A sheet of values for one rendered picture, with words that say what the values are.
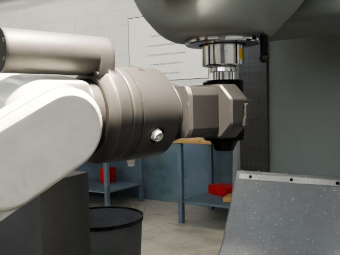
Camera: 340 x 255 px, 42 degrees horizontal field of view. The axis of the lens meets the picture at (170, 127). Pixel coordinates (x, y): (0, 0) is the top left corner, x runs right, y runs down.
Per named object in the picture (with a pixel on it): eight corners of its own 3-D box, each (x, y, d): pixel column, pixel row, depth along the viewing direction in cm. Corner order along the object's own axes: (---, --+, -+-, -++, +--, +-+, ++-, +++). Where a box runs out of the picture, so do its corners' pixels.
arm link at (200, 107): (249, 65, 45) (157, 58, 37) (250, 160, 45) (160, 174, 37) (166, 73, 54) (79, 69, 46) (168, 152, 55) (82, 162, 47)
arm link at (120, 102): (141, 172, 39) (15, 190, 32) (79, 143, 47) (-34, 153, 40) (154, 42, 37) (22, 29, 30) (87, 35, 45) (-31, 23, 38)
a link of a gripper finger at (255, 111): (256, 123, 52) (220, 125, 48) (255, 95, 52) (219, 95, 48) (267, 123, 51) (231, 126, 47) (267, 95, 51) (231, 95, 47)
